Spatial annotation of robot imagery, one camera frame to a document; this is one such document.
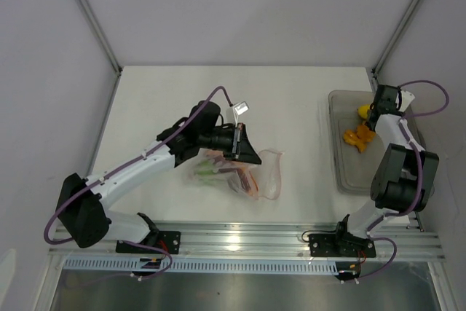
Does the aluminium rail frame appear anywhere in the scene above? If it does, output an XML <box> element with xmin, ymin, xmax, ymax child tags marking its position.
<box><xmin>49</xmin><ymin>221</ymin><xmax>445</xmax><ymax>261</ymax></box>

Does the clear plastic food tray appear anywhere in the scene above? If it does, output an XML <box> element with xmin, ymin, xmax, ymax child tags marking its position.
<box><xmin>327</xmin><ymin>88</ymin><xmax>436</xmax><ymax>195</ymax></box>

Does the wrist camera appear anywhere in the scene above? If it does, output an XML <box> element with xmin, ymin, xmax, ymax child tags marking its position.
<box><xmin>396</xmin><ymin>90</ymin><xmax>415</xmax><ymax>113</ymax></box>
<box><xmin>224</xmin><ymin>101</ymin><xmax>249</xmax><ymax>125</ymax></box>

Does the clear zip top bag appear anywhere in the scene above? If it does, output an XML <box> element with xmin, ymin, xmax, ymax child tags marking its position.
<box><xmin>186</xmin><ymin>149</ymin><xmax>283</xmax><ymax>200</ymax></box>

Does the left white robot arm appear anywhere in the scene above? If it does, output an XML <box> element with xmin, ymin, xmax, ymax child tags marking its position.
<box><xmin>56</xmin><ymin>101</ymin><xmax>262</xmax><ymax>253</ymax></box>

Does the green toy lime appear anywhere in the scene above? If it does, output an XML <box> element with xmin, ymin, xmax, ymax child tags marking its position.
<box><xmin>192</xmin><ymin>158</ymin><xmax>218</xmax><ymax>181</ymax></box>

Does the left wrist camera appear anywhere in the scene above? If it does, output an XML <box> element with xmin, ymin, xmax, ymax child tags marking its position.
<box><xmin>224</xmin><ymin>101</ymin><xmax>249</xmax><ymax>125</ymax></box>

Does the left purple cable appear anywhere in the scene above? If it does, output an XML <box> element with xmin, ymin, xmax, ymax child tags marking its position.
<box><xmin>43</xmin><ymin>86</ymin><xmax>234</xmax><ymax>283</ymax></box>

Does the yellow toy mango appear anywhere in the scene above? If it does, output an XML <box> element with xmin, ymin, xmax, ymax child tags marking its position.
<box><xmin>358</xmin><ymin>105</ymin><xmax>371</xmax><ymax>120</ymax></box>

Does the slotted cable duct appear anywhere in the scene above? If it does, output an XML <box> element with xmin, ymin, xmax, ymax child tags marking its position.
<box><xmin>63</xmin><ymin>256</ymin><xmax>339</xmax><ymax>275</ymax></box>

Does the left corner frame post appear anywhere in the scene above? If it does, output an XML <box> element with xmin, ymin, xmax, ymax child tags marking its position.
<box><xmin>56</xmin><ymin>0</ymin><xmax>122</xmax><ymax>74</ymax></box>

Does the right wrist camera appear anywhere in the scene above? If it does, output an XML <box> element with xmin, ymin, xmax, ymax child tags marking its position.
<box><xmin>396</xmin><ymin>90</ymin><xmax>415</xmax><ymax>113</ymax></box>

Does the corner frame post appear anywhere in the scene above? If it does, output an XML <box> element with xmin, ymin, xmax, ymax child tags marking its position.
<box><xmin>371</xmin><ymin>0</ymin><xmax>424</xmax><ymax>79</ymax></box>
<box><xmin>56</xmin><ymin>0</ymin><xmax>122</xmax><ymax>74</ymax></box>

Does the right corner frame post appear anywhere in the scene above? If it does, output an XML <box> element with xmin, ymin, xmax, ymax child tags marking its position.
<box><xmin>371</xmin><ymin>0</ymin><xmax>424</xmax><ymax>79</ymax></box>

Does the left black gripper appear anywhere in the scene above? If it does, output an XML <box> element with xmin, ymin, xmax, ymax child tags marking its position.
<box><xmin>198</xmin><ymin>122</ymin><xmax>261</xmax><ymax>165</ymax></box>

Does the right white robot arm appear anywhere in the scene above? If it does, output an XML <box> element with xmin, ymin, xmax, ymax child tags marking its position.
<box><xmin>332</xmin><ymin>84</ymin><xmax>439</xmax><ymax>256</ymax></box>

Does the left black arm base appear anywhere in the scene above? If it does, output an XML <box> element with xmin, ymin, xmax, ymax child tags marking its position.
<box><xmin>116</xmin><ymin>213</ymin><xmax>181</xmax><ymax>255</ymax></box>

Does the red toy meat slice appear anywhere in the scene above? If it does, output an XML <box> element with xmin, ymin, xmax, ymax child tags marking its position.
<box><xmin>224</xmin><ymin>165</ymin><xmax>259</xmax><ymax>198</ymax></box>

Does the orange toy food piece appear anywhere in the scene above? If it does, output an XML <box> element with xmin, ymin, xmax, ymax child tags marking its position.
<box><xmin>343</xmin><ymin>124</ymin><xmax>376</xmax><ymax>153</ymax></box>

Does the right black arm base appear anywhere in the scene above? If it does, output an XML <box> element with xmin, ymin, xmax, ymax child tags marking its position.
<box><xmin>301</xmin><ymin>214</ymin><xmax>376</xmax><ymax>258</ymax></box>

